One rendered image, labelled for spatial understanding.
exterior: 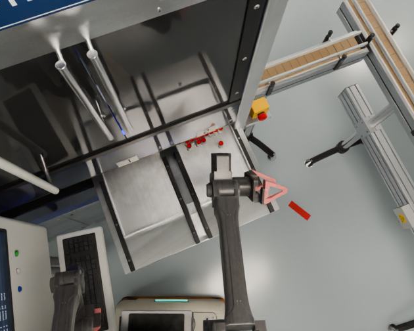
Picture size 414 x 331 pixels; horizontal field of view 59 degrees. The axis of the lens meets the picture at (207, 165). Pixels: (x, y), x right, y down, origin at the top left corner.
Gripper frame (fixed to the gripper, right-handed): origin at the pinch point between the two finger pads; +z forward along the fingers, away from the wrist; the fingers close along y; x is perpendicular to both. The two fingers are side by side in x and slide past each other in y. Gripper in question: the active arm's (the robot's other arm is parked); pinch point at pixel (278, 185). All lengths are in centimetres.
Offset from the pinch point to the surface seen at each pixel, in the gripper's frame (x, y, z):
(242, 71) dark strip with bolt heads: -32.9, 13.6, -8.8
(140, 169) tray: 8, 59, -41
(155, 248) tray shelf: 38, 42, -35
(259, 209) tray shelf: 23, 44, 9
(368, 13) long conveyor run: -64, 75, 69
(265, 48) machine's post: -39.1, 5.3, -4.3
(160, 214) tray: 25, 48, -33
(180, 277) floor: 91, 112, -18
